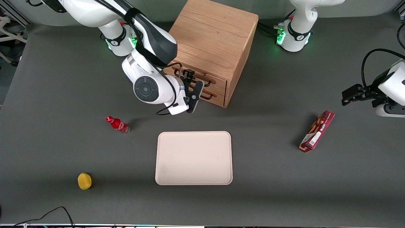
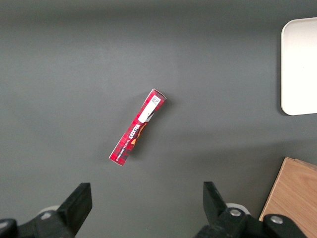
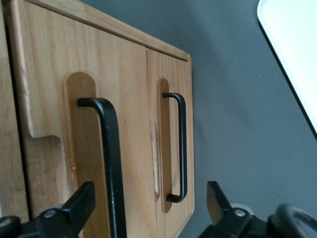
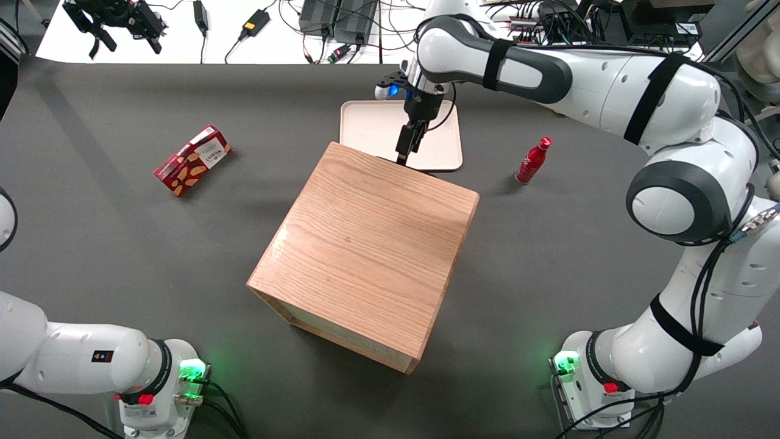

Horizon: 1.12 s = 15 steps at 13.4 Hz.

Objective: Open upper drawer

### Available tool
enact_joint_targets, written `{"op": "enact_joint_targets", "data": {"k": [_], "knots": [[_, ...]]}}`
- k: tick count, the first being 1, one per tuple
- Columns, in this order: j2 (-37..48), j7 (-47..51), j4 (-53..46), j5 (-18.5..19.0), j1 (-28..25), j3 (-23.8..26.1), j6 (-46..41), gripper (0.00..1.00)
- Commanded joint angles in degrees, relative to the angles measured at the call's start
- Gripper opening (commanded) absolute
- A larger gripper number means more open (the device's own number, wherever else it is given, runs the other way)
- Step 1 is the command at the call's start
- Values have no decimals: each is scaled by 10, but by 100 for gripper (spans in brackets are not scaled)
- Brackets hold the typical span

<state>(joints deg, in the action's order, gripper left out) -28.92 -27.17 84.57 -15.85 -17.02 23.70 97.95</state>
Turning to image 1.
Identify black looped cable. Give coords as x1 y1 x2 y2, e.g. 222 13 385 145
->
397 22 405 49

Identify wooden drawer cabinet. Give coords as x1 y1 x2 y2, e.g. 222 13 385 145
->
165 0 259 109

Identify black left base cables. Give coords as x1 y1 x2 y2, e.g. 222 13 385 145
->
258 21 282 37

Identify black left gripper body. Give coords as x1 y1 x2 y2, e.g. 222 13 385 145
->
364 71 396 101

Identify beige plastic tray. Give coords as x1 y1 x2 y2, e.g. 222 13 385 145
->
155 131 233 186

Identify white metal frame stand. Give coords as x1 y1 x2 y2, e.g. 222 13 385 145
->
0 13 27 67

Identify wooden drawer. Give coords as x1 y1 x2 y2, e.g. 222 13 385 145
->
196 84 226 107
165 62 227 95

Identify red soda bottle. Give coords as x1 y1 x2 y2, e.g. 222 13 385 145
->
106 116 131 134

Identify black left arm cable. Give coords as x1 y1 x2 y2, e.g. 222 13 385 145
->
362 48 405 89

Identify red snack box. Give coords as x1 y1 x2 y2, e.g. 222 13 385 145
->
299 110 335 153

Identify thin black table cable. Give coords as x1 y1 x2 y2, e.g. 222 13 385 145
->
13 206 75 228

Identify yellow lemon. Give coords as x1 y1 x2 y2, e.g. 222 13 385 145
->
78 173 92 190

